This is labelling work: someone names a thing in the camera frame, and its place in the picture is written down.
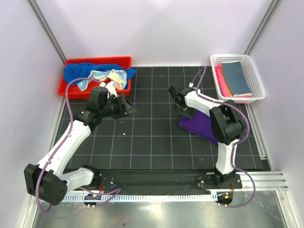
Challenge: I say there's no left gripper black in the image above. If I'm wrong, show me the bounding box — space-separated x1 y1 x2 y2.
99 92 137 119

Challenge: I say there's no purple towel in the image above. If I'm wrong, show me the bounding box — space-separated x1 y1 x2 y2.
179 111 218 144

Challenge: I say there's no pink microfiber towel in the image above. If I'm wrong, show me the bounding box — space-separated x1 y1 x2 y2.
215 64 253 97

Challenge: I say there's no yellow tiger print towel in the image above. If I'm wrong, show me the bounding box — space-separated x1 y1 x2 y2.
221 61 253 97

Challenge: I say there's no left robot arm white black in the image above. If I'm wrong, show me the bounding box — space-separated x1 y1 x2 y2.
24 86 138 206

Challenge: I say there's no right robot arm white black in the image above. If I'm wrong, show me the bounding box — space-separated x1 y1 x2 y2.
168 86 250 188

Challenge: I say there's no light blue white towel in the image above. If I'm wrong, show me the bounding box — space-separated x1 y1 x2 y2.
88 69 127 90

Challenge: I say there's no white perforated plastic basket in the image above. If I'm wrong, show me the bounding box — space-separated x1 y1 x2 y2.
210 54 266 104

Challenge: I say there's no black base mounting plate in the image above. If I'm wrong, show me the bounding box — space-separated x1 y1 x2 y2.
93 169 242 194

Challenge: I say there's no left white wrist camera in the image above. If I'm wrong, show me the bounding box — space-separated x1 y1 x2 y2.
99 81 118 98

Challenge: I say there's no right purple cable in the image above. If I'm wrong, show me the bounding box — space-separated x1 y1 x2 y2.
189 66 256 208

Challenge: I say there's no purple cable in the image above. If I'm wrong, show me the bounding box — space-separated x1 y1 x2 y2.
35 77 122 213
189 66 256 208

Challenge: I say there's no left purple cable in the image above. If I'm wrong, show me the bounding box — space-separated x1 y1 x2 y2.
35 77 122 213

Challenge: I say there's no white slotted cable duct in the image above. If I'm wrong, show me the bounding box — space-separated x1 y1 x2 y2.
61 191 218 203

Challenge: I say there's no left aluminium corner post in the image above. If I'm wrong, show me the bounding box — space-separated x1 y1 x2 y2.
27 0 67 64

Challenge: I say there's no aluminium corner post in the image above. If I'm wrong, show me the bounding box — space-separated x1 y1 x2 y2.
244 0 282 55
27 0 67 64

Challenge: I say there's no right aluminium corner post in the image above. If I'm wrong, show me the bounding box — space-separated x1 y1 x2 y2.
244 0 282 55

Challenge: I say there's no aluminium front rail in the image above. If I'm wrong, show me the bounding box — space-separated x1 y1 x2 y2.
28 171 289 193

